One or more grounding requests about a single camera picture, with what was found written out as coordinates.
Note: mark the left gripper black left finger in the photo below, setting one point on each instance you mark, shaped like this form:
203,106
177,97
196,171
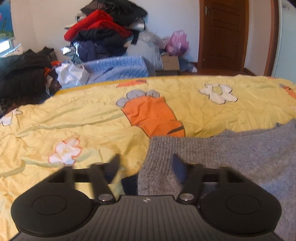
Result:
100,176

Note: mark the yellow carrot print quilt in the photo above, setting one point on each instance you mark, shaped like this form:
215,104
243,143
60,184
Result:
90,124

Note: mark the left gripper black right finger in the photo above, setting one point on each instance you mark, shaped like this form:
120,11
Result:
191,177

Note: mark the dark navy clothes pile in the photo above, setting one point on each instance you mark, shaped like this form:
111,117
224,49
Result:
97,44

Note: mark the silver door handle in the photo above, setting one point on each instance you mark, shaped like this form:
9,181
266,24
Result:
206,10

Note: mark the pale blue bundle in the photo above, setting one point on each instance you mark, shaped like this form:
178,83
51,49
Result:
147,50

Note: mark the frosted glass wardrobe door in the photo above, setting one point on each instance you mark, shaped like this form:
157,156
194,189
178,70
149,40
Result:
284,63

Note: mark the black clothes pile top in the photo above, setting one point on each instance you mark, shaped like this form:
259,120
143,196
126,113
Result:
123,12

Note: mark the cardboard box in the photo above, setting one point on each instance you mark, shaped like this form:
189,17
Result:
170,63

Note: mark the light blue knit blanket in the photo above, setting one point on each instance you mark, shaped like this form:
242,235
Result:
118,68

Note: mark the red knit garment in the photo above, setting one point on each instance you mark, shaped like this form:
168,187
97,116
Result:
98,19

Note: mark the brown wooden door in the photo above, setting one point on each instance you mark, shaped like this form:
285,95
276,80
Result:
223,34

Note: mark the lotus flower wall picture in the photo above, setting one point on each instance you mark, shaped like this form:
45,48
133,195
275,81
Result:
6,26

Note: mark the pink plastic bag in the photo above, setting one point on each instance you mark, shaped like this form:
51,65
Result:
177,45

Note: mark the black jacket at left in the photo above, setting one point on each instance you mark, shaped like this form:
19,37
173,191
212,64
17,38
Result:
22,76

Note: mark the grey and navy knit sweater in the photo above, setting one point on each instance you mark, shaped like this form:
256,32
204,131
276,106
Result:
266,157

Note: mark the white crumpled plastic bag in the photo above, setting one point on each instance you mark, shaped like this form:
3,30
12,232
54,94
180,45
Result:
69,75

